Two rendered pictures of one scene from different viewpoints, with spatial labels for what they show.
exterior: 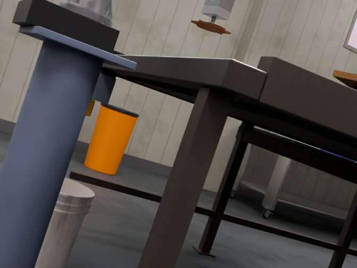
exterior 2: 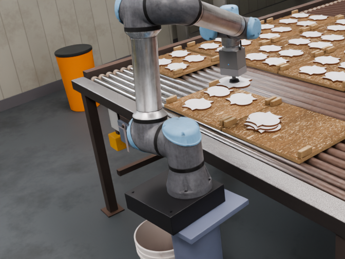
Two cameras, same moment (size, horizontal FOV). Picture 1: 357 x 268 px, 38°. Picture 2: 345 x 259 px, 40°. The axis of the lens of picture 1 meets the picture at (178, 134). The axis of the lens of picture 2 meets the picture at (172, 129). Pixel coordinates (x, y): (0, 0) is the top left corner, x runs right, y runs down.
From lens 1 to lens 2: 1.17 m
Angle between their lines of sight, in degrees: 25
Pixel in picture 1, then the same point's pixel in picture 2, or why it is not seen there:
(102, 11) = (208, 182)
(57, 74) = (202, 241)
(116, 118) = (77, 62)
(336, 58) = not seen: outside the picture
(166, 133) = (108, 33)
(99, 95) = not seen: hidden behind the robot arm
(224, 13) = (243, 70)
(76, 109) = (219, 247)
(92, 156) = (76, 102)
